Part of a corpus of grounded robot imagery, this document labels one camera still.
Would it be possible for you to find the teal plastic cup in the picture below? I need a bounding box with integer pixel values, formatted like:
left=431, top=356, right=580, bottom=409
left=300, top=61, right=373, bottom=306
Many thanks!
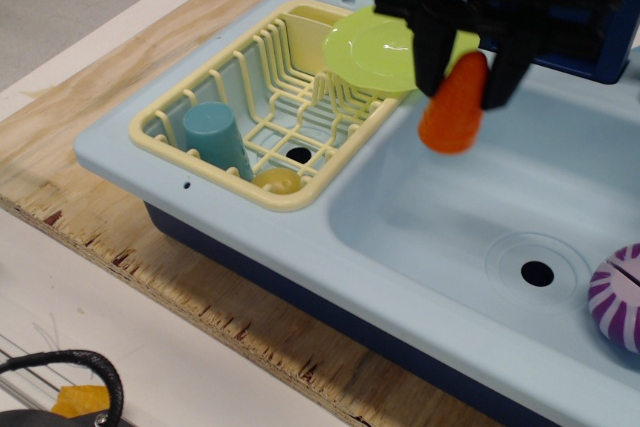
left=182, top=102, right=254, bottom=181

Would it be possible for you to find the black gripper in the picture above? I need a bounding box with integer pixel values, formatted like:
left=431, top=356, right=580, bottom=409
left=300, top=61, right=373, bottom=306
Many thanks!
left=375, top=0, right=622, bottom=110

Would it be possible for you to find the black braided cable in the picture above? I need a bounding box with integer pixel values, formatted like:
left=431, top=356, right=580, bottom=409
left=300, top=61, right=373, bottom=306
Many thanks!
left=0, top=350, right=125, bottom=423

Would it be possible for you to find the black device base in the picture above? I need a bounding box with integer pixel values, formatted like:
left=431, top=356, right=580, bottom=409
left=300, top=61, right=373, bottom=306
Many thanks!
left=1, top=410, right=107, bottom=427

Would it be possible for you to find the plywood board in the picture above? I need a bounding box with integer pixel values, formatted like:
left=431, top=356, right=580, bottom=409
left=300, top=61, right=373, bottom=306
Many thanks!
left=1, top=0, right=489, bottom=426

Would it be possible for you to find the orange toy carrot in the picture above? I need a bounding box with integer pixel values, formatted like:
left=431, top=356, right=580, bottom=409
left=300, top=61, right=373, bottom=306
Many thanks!
left=418, top=51, right=489, bottom=155

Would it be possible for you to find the purple white striped ball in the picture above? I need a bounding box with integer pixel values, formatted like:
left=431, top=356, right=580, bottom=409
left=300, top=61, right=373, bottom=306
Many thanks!
left=588, top=243, right=639, bottom=354

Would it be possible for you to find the yellow dish rack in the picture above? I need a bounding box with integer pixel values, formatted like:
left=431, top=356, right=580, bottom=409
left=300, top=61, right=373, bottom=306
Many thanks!
left=129, top=0, right=403, bottom=212

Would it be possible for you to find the light blue toy sink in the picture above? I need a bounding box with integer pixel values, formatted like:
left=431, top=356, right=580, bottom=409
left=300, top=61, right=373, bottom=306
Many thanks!
left=74, top=0, right=639, bottom=426

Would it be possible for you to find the yellow tape piece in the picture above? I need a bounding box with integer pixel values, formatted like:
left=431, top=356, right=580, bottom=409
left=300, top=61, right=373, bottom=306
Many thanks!
left=50, top=385, right=110, bottom=419

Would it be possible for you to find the yellow round toy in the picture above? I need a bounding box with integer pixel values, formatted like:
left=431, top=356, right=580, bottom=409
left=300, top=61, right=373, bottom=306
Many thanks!
left=251, top=167, right=302, bottom=195

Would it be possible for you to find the green plastic plate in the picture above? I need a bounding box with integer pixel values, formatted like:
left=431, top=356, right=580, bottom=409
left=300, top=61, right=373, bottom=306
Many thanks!
left=322, top=2, right=481, bottom=96

